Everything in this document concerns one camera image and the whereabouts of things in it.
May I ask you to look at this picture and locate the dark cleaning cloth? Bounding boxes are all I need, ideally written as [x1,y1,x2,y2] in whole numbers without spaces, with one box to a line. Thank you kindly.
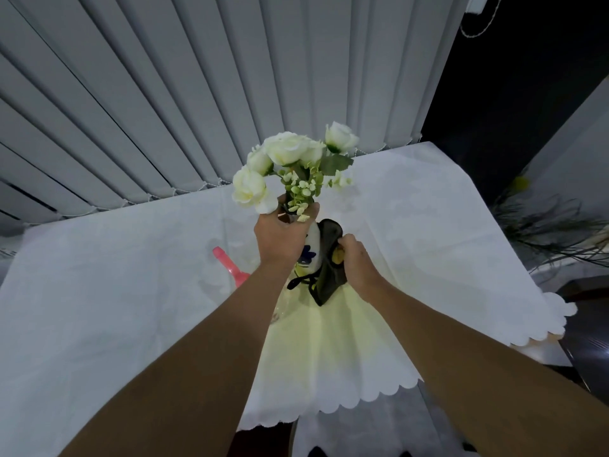
[286,219,348,307]

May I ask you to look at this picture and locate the person's right hand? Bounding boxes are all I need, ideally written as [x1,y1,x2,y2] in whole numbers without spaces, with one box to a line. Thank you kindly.
[337,234,387,304]

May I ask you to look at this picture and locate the white artificial flower bouquet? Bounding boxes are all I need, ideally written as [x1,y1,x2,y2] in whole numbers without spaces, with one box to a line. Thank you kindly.
[232,121,360,223]

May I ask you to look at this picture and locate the dark decorative grass plant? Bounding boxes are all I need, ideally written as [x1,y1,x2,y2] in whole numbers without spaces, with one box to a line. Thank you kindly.
[490,176,609,274]

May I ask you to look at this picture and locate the white vase with blue print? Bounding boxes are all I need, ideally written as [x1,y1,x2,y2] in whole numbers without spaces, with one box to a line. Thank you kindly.
[291,219,324,281]

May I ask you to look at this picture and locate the white blind cord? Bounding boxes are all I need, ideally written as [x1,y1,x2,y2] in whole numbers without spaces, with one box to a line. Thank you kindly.
[460,0,504,39]

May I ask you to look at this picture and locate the white scalloped tablecloth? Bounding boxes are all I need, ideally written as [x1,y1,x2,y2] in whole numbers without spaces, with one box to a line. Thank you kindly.
[0,142,578,457]

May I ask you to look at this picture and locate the person's right forearm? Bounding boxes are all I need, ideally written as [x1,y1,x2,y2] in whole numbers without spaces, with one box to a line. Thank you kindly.
[366,280,609,457]

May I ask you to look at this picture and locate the person's left hand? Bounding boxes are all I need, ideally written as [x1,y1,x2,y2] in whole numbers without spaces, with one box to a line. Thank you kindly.
[253,194,321,268]

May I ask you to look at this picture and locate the pink plastic scoop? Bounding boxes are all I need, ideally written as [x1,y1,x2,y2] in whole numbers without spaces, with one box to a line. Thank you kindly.
[212,246,251,289]

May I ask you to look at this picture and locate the grey vertical blinds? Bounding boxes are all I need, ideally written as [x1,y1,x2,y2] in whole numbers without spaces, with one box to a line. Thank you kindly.
[0,0,472,236]

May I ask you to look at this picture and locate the person's left forearm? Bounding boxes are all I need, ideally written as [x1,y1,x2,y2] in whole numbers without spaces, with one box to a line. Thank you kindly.
[59,259,298,457]

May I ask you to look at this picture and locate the clear glass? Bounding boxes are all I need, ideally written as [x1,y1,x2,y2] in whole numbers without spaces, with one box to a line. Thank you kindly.
[269,278,292,326]

